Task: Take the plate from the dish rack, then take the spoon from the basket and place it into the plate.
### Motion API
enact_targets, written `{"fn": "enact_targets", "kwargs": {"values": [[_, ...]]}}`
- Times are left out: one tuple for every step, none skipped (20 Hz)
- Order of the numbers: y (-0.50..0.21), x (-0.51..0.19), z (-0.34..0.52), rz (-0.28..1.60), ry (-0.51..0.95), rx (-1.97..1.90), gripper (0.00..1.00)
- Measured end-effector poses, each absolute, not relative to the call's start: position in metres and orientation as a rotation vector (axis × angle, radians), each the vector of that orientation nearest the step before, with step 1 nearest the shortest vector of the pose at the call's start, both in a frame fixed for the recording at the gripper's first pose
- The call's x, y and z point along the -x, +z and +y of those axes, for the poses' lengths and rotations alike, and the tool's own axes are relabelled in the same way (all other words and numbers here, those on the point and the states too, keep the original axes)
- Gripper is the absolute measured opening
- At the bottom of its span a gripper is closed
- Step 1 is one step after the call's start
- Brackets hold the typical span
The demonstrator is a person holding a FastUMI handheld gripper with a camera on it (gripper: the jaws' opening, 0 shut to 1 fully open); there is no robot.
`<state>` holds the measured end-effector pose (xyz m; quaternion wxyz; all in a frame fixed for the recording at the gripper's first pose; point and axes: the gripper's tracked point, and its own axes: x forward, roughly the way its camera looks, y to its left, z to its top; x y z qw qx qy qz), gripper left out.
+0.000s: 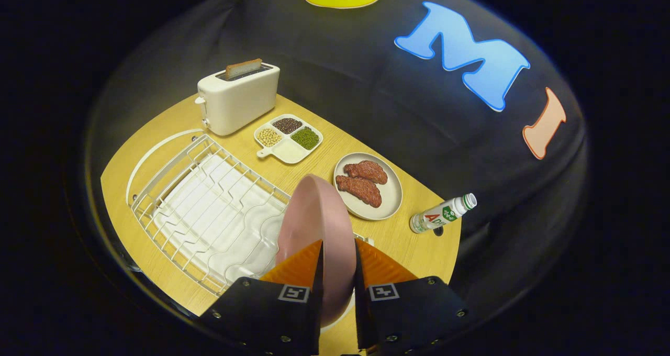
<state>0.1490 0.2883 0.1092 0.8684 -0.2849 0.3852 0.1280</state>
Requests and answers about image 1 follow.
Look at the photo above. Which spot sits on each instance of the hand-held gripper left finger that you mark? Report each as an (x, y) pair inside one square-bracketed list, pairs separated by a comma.
[(272, 314)]

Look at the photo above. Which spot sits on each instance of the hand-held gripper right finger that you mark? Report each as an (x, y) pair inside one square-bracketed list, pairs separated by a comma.
[(408, 314)]

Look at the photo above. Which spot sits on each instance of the pink plate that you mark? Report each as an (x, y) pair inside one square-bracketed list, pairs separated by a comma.
[(324, 214)]

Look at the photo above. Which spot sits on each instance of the beige round plate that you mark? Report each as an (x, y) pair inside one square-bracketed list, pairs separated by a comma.
[(390, 199)]

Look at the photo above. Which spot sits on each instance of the white green drink bottle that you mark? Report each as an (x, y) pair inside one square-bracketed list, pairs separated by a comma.
[(439, 214)]

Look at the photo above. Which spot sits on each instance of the red meat piece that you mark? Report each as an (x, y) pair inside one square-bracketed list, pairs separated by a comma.
[(360, 190), (366, 171)]

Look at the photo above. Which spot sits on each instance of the white divided bean tray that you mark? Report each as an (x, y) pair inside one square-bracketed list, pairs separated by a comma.
[(289, 149)]

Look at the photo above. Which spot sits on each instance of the white toaster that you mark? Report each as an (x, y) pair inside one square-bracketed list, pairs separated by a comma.
[(235, 104)]

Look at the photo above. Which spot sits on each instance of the black backdrop cloth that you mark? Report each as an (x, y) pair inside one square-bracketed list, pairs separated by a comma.
[(366, 84)]

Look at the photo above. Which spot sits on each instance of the brown bread slice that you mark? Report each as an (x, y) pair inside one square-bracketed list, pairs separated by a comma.
[(243, 68)]

